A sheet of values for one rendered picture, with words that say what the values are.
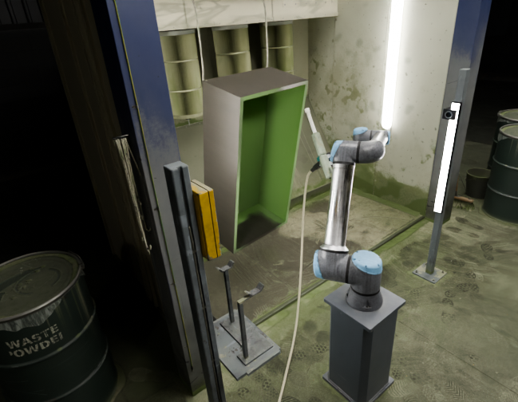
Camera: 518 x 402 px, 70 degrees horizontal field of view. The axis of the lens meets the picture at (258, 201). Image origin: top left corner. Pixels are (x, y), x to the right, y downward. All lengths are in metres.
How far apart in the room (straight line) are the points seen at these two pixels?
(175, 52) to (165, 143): 1.77
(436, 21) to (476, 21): 0.33
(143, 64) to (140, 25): 0.13
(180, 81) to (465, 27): 2.39
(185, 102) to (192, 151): 0.58
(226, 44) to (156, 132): 2.10
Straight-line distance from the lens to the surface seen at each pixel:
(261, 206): 3.28
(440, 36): 3.81
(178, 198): 1.17
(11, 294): 2.29
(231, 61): 3.65
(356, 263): 1.92
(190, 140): 3.82
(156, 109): 1.63
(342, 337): 2.19
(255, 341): 1.68
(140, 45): 1.59
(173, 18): 3.27
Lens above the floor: 2.03
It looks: 27 degrees down
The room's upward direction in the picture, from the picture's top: 4 degrees counter-clockwise
